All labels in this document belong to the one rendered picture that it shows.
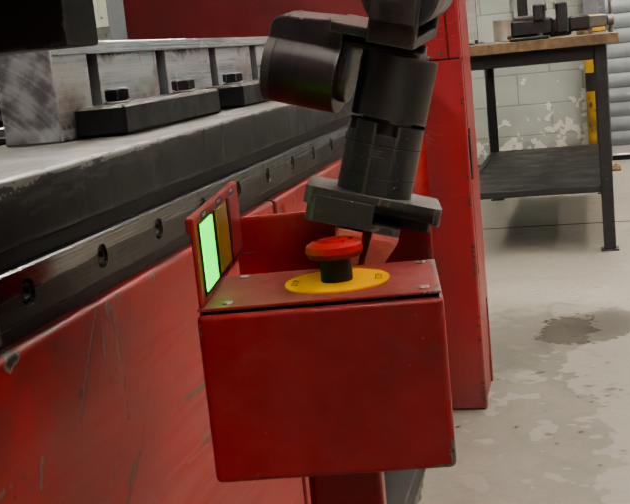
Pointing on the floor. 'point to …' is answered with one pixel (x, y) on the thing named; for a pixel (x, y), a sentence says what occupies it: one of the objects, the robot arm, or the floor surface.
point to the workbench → (552, 168)
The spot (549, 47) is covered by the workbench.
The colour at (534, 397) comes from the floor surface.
